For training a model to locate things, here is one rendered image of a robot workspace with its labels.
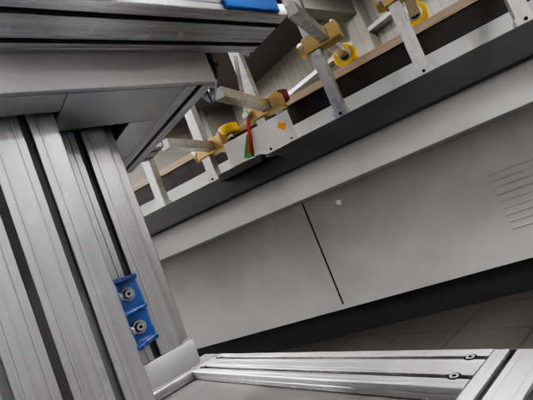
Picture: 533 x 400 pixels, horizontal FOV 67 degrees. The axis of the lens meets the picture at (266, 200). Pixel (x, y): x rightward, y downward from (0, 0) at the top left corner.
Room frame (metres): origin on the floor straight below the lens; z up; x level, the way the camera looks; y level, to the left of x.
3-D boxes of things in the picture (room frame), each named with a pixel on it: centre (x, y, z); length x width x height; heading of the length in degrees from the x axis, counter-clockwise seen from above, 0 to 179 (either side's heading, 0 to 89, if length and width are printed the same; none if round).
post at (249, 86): (1.32, -0.09, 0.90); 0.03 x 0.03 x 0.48; 64
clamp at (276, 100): (1.31, -0.11, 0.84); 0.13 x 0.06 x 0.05; 64
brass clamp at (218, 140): (1.42, 0.12, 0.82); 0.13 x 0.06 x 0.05; 64
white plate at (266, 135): (1.31, -0.05, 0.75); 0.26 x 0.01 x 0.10; 64
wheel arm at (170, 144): (1.37, 0.12, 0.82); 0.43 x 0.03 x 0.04; 154
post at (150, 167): (1.55, 0.37, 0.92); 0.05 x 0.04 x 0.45; 64
